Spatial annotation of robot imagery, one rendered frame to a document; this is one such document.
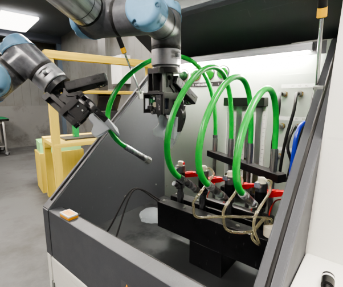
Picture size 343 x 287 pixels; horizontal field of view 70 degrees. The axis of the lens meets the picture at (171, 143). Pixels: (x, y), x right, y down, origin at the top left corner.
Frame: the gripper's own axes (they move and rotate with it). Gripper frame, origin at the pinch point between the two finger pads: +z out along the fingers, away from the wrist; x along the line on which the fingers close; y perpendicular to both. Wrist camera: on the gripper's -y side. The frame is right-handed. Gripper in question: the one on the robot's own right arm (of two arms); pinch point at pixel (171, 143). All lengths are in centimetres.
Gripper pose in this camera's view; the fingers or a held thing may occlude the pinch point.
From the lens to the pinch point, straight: 68.6
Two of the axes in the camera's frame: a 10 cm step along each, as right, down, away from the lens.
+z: 0.0, 9.8, 1.8
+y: -6.4, 1.4, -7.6
